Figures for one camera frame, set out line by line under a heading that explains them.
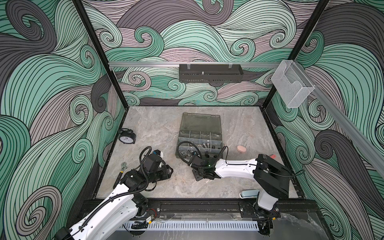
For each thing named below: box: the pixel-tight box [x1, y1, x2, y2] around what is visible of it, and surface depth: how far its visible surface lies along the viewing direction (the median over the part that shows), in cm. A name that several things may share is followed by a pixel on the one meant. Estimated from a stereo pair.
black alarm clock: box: [118, 128, 137, 144], surface depth 96 cm
